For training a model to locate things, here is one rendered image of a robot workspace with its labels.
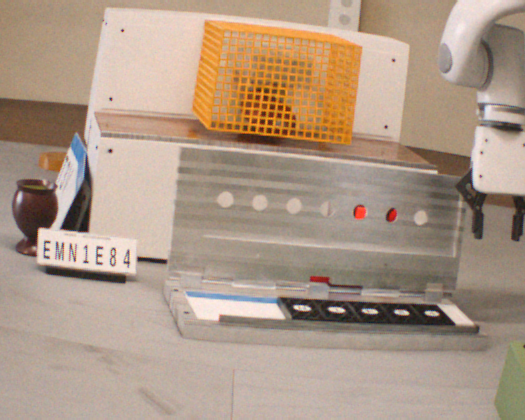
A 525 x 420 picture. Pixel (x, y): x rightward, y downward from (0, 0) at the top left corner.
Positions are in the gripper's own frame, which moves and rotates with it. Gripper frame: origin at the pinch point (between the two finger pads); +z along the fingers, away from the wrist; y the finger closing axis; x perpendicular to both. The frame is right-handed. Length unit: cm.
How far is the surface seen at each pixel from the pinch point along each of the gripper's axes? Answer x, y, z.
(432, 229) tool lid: 8.4, -9.1, 1.0
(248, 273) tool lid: 4.0, -36.5, 8.4
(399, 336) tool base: -10.5, -16.4, 15.0
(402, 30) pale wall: 177, 15, -49
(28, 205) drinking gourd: 12, -71, 1
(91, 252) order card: 8, -60, 7
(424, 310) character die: -0.4, -11.0, 12.4
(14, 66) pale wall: 187, -99, -33
